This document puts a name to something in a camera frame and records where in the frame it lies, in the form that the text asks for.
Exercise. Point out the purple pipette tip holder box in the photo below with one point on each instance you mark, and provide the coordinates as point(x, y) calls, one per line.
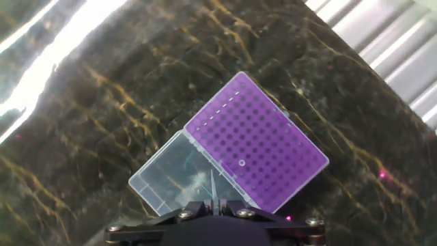
point(259, 136)

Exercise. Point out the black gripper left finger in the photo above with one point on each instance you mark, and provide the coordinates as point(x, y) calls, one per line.
point(143, 233)

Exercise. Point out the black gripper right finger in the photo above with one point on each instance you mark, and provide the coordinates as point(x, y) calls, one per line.
point(293, 231)

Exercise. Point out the dark marble pattern mat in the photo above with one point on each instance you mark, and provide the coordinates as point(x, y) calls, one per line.
point(102, 102)

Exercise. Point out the small clear pipette tip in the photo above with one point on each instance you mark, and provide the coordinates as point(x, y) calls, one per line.
point(241, 163)
point(213, 189)

